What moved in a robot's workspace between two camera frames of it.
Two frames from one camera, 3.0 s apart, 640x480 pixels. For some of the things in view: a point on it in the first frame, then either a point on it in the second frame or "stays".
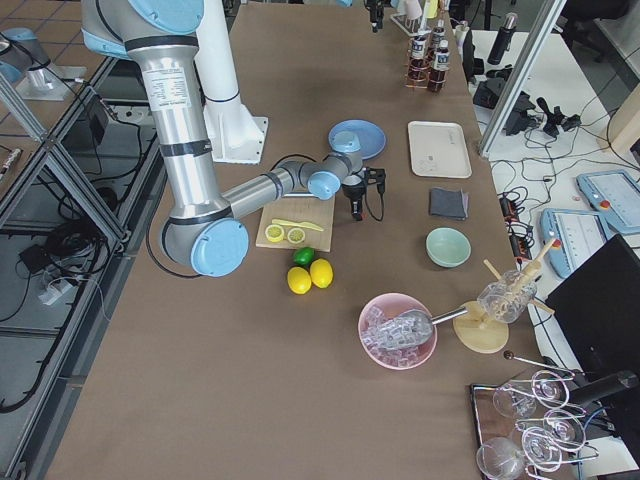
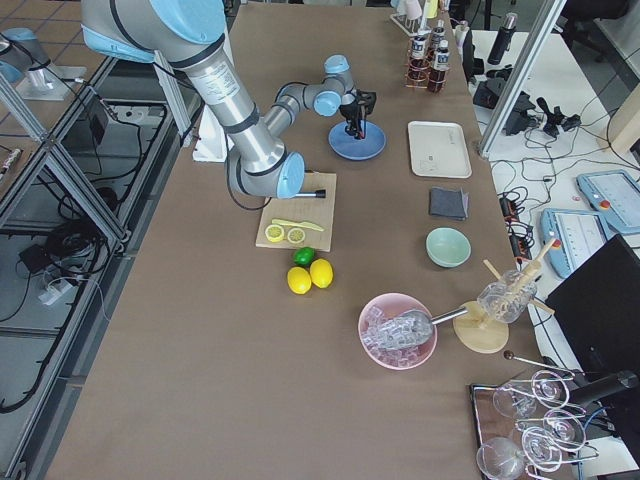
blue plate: [358, 135] stays
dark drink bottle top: [439, 38] stays
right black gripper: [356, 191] -> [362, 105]
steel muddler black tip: [299, 194] stays
